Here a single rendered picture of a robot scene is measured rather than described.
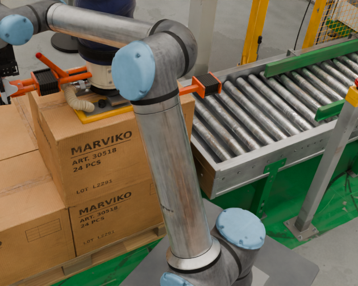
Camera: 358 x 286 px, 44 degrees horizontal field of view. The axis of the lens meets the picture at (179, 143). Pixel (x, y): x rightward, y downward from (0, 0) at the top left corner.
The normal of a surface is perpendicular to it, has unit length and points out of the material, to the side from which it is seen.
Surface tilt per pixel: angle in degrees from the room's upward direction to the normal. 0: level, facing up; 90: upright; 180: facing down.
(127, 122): 90
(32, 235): 90
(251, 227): 10
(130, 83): 79
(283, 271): 0
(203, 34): 90
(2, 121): 0
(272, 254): 0
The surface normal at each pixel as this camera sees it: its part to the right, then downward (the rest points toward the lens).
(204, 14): 0.49, 0.62
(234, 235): 0.21, -0.78
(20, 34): 0.69, 0.52
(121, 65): -0.67, 0.30
